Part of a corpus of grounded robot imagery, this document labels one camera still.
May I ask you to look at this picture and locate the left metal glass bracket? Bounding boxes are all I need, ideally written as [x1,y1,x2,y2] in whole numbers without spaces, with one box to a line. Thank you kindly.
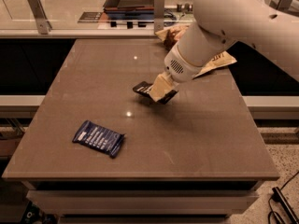
[27,0,51,35]

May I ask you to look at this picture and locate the metal glass bracket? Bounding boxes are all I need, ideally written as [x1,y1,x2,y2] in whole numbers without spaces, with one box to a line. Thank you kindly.
[27,0,51,35]
[154,0,164,32]
[269,0,299,16]

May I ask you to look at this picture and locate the blue blueberry rxbar wrapper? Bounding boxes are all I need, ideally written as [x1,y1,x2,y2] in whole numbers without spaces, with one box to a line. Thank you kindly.
[72,120,125,158]

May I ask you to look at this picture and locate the black chocolate rxbar wrapper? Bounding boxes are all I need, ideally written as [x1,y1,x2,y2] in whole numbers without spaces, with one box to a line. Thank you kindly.
[133,81,178,105]

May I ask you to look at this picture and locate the middle metal glass bracket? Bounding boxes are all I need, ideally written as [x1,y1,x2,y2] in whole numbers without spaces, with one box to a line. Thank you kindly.
[154,0,164,32]

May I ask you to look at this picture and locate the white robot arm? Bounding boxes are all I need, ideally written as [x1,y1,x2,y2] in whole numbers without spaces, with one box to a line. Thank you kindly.
[149,0,299,101]

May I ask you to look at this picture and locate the black floor cable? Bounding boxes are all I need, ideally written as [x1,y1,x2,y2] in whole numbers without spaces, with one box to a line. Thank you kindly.
[267,171,299,224]

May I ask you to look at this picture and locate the brown yellow chip bag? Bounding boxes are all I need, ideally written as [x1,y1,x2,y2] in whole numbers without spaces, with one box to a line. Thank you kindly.
[156,22,236,77]

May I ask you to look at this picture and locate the black power strip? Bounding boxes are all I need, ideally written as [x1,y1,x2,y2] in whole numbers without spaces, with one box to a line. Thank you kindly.
[272,187,299,224]

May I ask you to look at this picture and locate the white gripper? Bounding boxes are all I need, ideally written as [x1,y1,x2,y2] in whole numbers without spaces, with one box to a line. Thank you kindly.
[149,42,206,102]

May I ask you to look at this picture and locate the right metal glass bracket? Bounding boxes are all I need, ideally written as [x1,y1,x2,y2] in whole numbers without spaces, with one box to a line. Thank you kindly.
[269,0,299,16]

